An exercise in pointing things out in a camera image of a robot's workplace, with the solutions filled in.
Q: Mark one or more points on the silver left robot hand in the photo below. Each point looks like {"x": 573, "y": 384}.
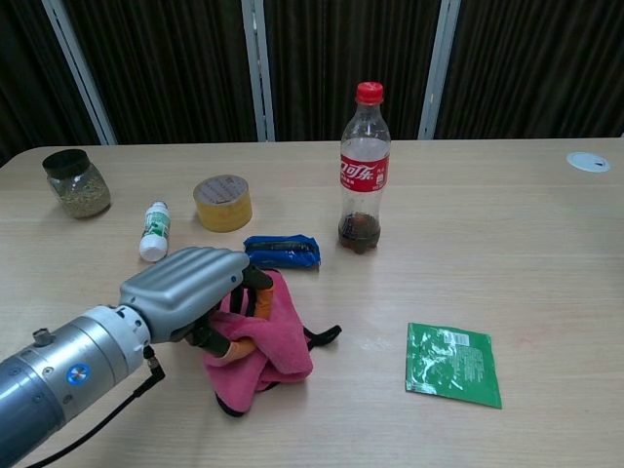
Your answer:
{"x": 185, "y": 287}

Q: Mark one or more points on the pink cloth with black trim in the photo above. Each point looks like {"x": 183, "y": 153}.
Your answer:
{"x": 273, "y": 351}

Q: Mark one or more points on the blue snack packet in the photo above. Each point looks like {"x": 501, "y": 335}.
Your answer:
{"x": 285, "y": 249}

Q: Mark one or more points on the small white green-labelled bottle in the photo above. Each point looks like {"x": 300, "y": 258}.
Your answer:
{"x": 156, "y": 233}

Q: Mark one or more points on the yellow tape roll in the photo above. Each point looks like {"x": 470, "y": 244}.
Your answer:
{"x": 223, "y": 205}

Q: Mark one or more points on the glass jar with black lid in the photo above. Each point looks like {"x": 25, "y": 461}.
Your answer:
{"x": 78, "y": 190}

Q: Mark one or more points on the cola bottle with red cap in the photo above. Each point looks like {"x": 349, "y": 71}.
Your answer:
{"x": 364, "y": 170}

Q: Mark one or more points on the green foil sachet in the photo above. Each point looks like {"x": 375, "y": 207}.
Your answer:
{"x": 451, "y": 363}

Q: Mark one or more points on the grey metal partition post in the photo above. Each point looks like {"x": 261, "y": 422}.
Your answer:
{"x": 80, "y": 68}
{"x": 258, "y": 68}
{"x": 439, "y": 68}

